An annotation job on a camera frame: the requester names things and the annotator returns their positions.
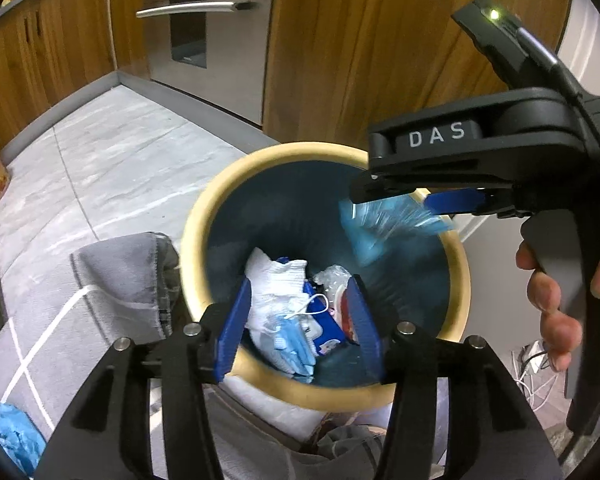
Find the tall wooden cabinet panel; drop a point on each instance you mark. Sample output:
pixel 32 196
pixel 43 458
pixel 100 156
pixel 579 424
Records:
pixel 380 50

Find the wooden base cabinet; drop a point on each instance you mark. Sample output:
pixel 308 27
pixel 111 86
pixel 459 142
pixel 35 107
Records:
pixel 55 50

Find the red printed packet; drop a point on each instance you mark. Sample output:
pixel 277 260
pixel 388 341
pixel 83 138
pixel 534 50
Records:
pixel 349 320

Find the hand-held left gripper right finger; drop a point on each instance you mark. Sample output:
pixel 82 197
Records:
pixel 365 330

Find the blue printed packet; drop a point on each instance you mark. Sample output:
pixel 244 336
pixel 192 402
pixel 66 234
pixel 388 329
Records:
pixel 325 336

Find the stainless steel oven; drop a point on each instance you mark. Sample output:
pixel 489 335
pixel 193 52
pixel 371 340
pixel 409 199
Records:
pixel 190 90

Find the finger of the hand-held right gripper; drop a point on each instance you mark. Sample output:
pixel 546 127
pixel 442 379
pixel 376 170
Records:
pixel 380 187
pixel 450 201

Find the white sheet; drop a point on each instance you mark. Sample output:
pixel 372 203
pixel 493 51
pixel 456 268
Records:
pixel 265 405

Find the blue face mask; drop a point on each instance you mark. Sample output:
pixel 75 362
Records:
pixel 292 347
pixel 12 432
pixel 380 230

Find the person's right hand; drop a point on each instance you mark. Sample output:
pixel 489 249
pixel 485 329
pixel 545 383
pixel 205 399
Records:
pixel 555 330

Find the stainless steel appliance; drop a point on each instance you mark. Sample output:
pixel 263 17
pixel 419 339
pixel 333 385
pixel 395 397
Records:
pixel 597 25

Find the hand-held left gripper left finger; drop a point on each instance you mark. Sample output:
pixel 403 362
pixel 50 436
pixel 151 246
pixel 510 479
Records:
pixel 232 330

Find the grey blanket with white lines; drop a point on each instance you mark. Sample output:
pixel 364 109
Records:
pixel 105 270

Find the tan rimmed blue bin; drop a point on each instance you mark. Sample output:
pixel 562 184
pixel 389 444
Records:
pixel 195 260

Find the clear plastic bag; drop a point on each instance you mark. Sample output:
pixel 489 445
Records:
pixel 332 280

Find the white paper towel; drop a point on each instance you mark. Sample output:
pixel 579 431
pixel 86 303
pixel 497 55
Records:
pixel 275 285

